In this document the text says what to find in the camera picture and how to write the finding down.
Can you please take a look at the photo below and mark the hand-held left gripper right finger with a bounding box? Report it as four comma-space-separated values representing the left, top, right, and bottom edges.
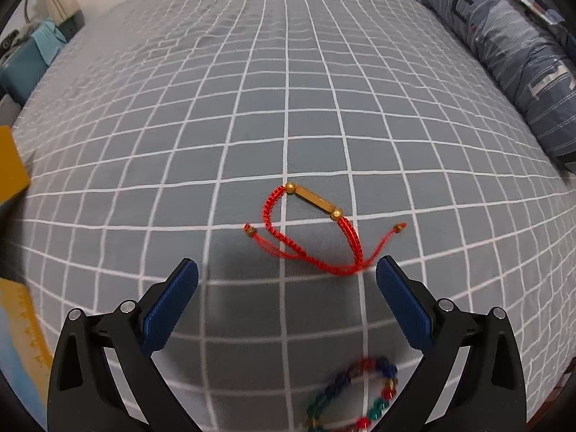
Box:
375, 256, 527, 432

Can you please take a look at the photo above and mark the multicoloured glass bead bracelet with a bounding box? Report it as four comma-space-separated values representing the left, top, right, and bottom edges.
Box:
301, 356, 400, 432

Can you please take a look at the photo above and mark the teal suitcase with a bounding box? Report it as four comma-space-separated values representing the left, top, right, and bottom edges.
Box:
0, 38, 51, 105

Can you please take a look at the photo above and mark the red cord bracelet gold bar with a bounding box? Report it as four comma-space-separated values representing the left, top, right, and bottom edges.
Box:
243, 181, 408, 276

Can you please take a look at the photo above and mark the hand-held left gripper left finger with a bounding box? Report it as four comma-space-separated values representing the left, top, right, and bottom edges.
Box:
47, 257, 212, 432

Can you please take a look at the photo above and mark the bed with grey checked sheet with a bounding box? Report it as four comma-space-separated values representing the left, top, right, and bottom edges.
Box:
8, 0, 573, 432

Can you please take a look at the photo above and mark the white cardboard box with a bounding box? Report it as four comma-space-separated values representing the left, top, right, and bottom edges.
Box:
0, 126, 55, 410

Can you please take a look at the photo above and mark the blue-grey printed quilt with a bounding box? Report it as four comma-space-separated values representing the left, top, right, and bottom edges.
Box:
396, 0, 576, 172

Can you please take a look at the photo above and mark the light blue cloth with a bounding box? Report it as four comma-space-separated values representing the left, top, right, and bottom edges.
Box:
31, 19, 69, 64

